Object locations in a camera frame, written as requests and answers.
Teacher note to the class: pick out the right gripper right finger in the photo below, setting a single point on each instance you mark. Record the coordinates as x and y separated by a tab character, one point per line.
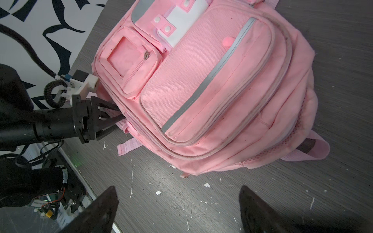
258	217

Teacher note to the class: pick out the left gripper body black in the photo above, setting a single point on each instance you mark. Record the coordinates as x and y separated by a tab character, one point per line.
63	123

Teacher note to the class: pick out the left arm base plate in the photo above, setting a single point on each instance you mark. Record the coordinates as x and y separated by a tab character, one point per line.
73	187

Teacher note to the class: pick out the pink student backpack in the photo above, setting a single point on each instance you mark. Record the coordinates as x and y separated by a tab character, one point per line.
212	85

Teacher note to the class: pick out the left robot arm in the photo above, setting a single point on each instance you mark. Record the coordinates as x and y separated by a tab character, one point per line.
28	136

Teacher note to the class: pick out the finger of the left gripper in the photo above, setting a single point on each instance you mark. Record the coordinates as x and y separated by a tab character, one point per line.
98	106
104	125

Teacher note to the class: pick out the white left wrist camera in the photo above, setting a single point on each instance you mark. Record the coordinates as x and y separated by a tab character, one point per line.
80	83

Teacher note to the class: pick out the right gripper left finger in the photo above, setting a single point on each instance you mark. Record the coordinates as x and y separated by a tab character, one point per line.
98	217

